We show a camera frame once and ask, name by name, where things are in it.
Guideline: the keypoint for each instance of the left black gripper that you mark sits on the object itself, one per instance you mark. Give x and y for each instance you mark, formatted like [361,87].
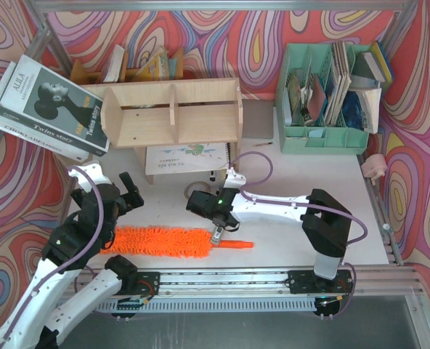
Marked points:
[126,198]

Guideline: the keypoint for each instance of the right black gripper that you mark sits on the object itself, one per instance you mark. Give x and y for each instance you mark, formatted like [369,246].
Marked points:
[218,222]

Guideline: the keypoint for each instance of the small stapler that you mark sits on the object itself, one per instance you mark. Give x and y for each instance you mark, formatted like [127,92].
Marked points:
[216,235]

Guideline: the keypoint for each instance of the orange microfiber duster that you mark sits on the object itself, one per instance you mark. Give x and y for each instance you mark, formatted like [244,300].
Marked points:
[168,242]

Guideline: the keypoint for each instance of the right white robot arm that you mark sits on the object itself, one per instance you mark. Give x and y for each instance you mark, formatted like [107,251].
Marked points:
[325,222]

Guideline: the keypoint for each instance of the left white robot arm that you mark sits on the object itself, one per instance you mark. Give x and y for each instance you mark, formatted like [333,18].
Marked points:
[38,321]

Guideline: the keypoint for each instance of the light wooden bookshelf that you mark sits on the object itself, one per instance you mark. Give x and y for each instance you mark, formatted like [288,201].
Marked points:
[138,115]

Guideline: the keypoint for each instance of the black marker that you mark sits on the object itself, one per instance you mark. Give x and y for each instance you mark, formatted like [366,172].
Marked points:
[212,176]

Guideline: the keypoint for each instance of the spiral sketchbook with frog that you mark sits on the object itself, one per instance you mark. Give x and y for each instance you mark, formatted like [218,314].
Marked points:
[196,157]

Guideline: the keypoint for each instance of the small pencil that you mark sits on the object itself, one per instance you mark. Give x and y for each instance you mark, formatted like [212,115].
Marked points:
[262,144]

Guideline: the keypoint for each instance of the grey notebook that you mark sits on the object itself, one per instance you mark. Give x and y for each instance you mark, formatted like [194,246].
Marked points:
[258,119]

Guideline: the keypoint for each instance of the white book in rack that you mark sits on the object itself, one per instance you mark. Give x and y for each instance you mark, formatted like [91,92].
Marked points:
[112,68]

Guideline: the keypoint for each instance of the yellow book in rack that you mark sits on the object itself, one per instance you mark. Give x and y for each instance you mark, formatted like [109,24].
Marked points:
[155,69]

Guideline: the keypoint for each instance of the large Twins story magazine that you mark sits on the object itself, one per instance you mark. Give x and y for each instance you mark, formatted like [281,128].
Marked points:
[44,101]

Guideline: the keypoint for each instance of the mint green desk organizer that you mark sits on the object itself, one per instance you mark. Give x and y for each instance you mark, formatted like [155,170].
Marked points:
[301,137]

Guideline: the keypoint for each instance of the red brown booklet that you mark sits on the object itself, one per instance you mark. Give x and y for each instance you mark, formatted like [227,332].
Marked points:
[317,101]

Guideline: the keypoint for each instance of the white book under magazine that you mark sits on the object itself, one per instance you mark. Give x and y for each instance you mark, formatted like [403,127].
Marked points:
[35,137]

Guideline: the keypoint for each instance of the pink pig figurine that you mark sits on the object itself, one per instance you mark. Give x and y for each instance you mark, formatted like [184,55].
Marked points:
[374,167]

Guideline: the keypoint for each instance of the blue patterned book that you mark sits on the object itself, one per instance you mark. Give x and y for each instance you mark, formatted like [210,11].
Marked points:
[352,111]

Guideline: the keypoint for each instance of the white open book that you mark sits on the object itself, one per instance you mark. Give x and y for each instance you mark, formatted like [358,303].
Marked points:
[369,103]

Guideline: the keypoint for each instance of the grey book on organizer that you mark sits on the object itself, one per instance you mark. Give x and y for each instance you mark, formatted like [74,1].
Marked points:
[366,70]

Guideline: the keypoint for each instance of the blue yellow book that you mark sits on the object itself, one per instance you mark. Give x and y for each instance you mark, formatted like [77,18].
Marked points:
[380,56]

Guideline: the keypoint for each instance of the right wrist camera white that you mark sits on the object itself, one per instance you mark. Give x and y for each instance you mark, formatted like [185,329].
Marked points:
[234,180]

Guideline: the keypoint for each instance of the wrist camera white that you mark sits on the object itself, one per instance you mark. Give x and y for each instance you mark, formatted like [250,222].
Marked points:
[234,180]
[90,172]

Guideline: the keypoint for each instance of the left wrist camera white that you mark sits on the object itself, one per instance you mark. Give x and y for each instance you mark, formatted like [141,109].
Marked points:
[90,172]

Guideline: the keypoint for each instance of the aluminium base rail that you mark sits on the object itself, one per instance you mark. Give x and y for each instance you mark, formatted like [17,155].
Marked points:
[237,290]

